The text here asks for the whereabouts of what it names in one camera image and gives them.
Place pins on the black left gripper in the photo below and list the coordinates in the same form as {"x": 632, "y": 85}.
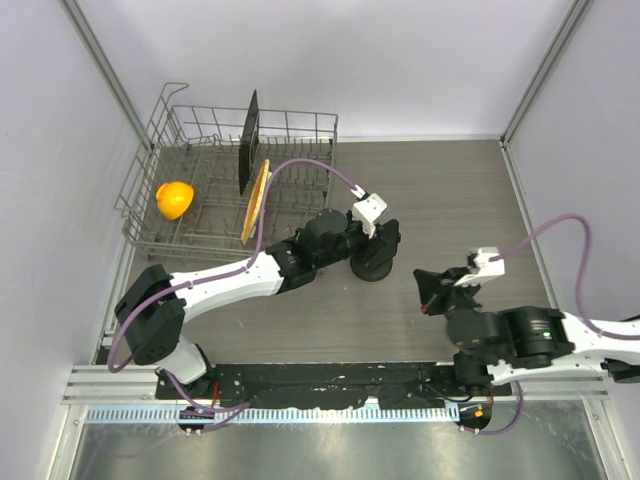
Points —
{"x": 369, "y": 245}

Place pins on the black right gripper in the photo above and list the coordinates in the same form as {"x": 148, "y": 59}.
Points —
{"x": 428, "y": 282}

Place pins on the black smartphone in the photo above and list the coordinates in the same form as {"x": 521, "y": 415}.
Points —
{"x": 389, "y": 237}

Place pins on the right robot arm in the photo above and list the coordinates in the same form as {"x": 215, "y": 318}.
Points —
{"x": 497, "y": 348}

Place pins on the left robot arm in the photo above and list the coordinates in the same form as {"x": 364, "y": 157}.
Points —
{"x": 155, "y": 308}

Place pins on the square patterned plate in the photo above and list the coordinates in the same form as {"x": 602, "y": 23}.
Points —
{"x": 248, "y": 143}

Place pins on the yellow bowl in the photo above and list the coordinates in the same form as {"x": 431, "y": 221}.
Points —
{"x": 173, "y": 199}

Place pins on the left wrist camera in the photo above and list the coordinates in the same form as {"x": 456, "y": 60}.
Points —
{"x": 368, "y": 209}

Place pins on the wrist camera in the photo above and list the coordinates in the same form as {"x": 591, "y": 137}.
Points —
{"x": 484, "y": 264}
{"x": 368, "y": 209}

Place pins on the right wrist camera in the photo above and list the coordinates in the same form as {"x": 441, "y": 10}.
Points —
{"x": 484, "y": 264}

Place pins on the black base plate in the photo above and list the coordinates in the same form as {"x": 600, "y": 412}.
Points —
{"x": 338, "y": 386}

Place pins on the grey wire dish rack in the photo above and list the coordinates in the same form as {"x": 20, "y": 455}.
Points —
{"x": 199, "y": 145}

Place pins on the white slotted cable duct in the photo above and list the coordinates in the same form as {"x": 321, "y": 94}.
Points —
{"x": 185, "y": 415}

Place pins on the right aluminium frame post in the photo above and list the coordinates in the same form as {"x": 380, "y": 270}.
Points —
{"x": 568, "y": 27}

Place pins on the aluminium frame post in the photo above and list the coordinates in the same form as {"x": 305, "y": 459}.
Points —
{"x": 86, "y": 34}
{"x": 568, "y": 27}

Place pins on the left aluminium frame post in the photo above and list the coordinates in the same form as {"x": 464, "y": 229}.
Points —
{"x": 86, "y": 34}

